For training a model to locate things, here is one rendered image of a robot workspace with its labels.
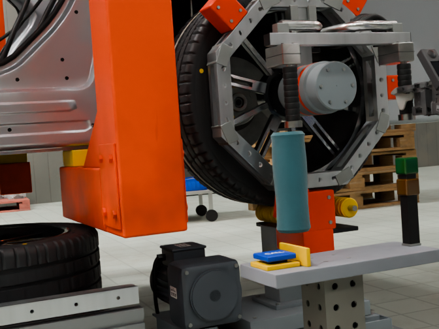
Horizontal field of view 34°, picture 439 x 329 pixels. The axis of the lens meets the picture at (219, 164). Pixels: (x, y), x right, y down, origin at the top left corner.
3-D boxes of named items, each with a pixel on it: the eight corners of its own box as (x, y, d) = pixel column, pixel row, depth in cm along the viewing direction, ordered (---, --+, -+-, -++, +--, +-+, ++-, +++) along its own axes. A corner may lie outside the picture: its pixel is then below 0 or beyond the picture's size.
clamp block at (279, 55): (283, 68, 181) (281, 47, 181) (301, 63, 173) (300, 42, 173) (265, 68, 179) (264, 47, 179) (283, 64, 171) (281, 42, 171)
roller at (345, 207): (310, 210, 232) (309, 192, 231) (364, 217, 205) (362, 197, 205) (294, 212, 229) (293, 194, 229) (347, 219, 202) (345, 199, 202)
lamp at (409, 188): (409, 194, 173) (408, 177, 173) (421, 194, 169) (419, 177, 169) (396, 195, 171) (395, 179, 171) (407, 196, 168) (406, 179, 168)
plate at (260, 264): (282, 261, 161) (281, 256, 161) (300, 266, 154) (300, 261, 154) (250, 266, 158) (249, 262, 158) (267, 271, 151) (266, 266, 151)
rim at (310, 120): (169, 164, 216) (311, 190, 236) (198, 164, 195) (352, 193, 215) (196, 1, 219) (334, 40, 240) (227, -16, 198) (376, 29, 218)
